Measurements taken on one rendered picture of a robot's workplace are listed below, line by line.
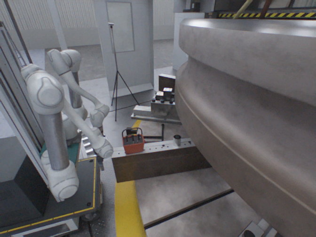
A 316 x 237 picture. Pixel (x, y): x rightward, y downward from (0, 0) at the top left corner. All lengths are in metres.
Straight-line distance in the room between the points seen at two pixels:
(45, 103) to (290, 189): 1.17
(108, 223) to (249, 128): 1.61
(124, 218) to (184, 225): 0.68
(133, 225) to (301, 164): 1.54
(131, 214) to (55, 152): 1.20
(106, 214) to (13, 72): 1.55
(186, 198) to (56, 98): 1.39
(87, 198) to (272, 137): 1.60
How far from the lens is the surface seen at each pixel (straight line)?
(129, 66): 4.39
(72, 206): 1.83
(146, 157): 1.58
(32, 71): 1.03
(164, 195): 1.71
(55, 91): 0.84
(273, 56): 0.81
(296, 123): 0.96
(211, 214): 1.69
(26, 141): 1.42
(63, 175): 1.14
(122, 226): 1.96
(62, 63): 1.47
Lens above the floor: 1.78
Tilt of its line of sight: 33 degrees down
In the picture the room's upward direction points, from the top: straight up
